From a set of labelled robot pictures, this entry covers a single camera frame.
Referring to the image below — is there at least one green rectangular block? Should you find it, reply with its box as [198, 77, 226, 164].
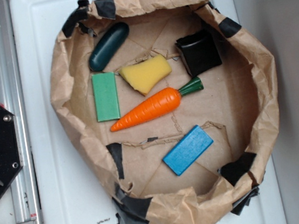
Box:
[92, 72, 121, 122]

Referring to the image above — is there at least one blue rectangular block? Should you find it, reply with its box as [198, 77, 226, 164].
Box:
[162, 125, 214, 176]

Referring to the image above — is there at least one black cube block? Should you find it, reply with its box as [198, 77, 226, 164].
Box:
[175, 29, 222, 77]

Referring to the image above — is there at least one dark green capsule block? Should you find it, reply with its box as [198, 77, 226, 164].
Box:
[89, 22, 129, 72]

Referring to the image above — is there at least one orange toy carrot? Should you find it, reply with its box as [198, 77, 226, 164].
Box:
[110, 77, 204, 132]

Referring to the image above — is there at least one brown paper bag bin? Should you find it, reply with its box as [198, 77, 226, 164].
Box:
[50, 0, 280, 224]

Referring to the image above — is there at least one yellow sponge piece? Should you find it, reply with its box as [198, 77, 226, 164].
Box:
[119, 54, 172, 95]

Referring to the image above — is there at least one white plastic tray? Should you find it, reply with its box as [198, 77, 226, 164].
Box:
[9, 0, 287, 224]

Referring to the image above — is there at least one aluminium extrusion rail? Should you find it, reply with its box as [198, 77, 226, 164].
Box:
[0, 0, 44, 224]

